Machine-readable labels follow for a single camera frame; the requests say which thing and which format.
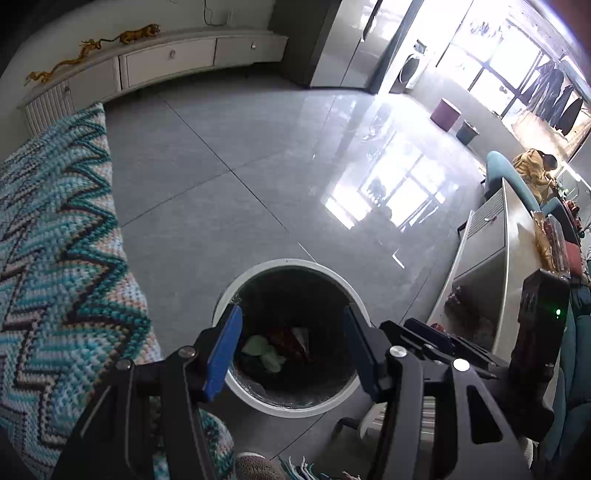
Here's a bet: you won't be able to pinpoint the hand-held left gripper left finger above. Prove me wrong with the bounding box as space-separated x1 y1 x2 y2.
51 305 244 480

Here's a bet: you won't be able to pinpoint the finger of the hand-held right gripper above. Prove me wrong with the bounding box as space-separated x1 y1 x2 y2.
404 318 513 370
379 322 455 358

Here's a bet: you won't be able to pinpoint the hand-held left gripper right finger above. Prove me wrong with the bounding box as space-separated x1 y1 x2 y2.
342 305 536 480

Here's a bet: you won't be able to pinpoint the white round trash bin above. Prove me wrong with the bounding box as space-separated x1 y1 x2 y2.
212 258 370 418

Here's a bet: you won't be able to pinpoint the green crumpled wrapper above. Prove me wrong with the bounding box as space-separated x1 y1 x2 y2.
241 335 286 372

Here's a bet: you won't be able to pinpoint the teal sofa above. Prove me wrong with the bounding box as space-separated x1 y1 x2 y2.
538 277 591 480

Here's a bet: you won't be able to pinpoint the red snack wrapper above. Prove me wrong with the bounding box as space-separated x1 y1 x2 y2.
268 325 315 366

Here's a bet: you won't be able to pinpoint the red snack bag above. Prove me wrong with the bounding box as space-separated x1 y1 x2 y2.
560 240 583 278

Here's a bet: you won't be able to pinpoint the golden snack bag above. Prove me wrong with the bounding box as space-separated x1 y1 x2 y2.
530 210 558 273

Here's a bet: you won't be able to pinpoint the white coffee table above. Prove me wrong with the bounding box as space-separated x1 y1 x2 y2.
427 178 557 365

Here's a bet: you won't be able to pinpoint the grey slipper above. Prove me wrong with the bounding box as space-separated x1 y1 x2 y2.
235 453 287 480

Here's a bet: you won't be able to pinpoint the teal chair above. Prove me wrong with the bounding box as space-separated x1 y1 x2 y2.
484 151 542 208

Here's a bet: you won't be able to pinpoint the teal zigzag knitted blanket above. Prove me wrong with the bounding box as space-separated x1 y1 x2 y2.
0 102 324 480

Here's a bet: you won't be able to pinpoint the dark grey bucket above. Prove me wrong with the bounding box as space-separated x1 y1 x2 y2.
456 120 481 145

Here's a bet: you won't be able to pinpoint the purple round stool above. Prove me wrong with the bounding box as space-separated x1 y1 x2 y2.
430 98 463 128

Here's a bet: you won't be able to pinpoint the dark hanging clothes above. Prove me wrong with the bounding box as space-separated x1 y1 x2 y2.
524 58 585 137

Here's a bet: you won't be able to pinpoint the white washing machine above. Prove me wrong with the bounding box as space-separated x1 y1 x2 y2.
399 39 432 94

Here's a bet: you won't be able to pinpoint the balcony window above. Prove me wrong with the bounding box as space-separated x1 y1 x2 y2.
438 0 583 121

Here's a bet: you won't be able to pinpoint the silver double-door fridge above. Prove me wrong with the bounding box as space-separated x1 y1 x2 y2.
268 0 428 95

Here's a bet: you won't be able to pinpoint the white TV cabinet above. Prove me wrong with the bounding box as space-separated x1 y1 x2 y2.
18 28 289 134

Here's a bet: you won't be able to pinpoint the golden dragon figurine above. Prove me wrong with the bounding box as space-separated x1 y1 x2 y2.
25 39 112 86

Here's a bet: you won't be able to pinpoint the golden tiger figurine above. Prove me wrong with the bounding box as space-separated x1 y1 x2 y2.
99 24 162 47

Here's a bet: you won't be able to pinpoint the black TV cable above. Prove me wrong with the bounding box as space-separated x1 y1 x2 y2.
203 0 234 26

